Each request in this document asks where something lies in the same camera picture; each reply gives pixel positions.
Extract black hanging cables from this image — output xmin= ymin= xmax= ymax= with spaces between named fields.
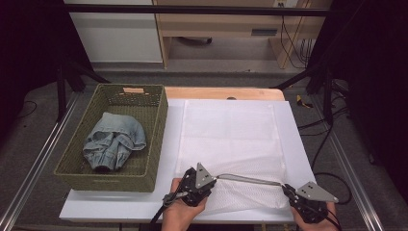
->
xmin=279 ymin=14 xmax=317 ymax=70

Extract white mesh laundry bag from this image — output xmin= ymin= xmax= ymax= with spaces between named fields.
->
xmin=174 ymin=99 xmax=290 ymax=216

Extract black curtain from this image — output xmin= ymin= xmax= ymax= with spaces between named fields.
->
xmin=307 ymin=0 xmax=408 ymax=206
xmin=0 ymin=0 xmax=95 ymax=145

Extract black horizontal bar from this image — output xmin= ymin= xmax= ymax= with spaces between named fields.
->
xmin=62 ymin=4 xmax=341 ymax=17

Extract left hand-held gripper cable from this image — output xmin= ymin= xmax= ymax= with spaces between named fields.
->
xmin=149 ymin=191 xmax=191 ymax=225

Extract green woven basket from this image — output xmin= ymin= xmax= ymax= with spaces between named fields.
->
xmin=53 ymin=83 xmax=169 ymax=193

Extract right hand-held gripper cable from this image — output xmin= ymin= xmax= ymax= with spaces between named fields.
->
xmin=323 ymin=206 xmax=344 ymax=231

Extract light wooden desk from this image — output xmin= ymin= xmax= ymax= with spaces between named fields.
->
xmin=153 ymin=0 xmax=335 ymax=70

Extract person's left hand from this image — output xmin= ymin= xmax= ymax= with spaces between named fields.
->
xmin=161 ymin=178 xmax=210 ymax=231

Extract yellow hanging cable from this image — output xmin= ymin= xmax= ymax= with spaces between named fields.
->
xmin=283 ymin=0 xmax=312 ymax=69

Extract aluminium floor rail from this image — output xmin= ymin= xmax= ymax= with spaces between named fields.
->
xmin=309 ymin=95 xmax=386 ymax=231
xmin=0 ymin=92 xmax=80 ymax=231

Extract thin black floor cable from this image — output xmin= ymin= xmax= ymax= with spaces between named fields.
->
xmin=17 ymin=100 xmax=38 ymax=119

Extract light blue denim garment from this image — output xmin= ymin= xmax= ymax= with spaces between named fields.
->
xmin=82 ymin=112 xmax=147 ymax=171

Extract white cabinet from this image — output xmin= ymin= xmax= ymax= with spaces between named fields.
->
xmin=64 ymin=0 xmax=163 ymax=64

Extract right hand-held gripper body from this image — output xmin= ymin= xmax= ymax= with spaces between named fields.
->
xmin=291 ymin=181 xmax=340 ymax=224

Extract hand-held gripper cable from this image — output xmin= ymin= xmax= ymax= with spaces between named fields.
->
xmin=323 ymin=206 xmax=344 ymax=231
xmin=149 ymin=191 xmax=191 ymax=225

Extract black metal stand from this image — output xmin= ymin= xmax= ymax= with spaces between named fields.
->
xmin=270 ymin=62 xmax=335 ymax=126
xmin=55 ymin=57 xmax=112 ymax=123

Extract white board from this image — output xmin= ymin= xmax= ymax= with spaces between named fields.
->
xmin=59 ymin=98 xmax=331 ymax=224

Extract yellow and black tool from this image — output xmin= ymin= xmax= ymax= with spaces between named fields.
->
xmin=295 ymin=94 xmax=314 ymax=109

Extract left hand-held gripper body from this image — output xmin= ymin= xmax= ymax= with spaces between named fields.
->
xmin=179 ymin=162 xmax=217 ymax=208

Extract person's right hand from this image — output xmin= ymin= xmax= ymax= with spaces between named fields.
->
xmin=291 ymin=201 xmax=341 ymax=231

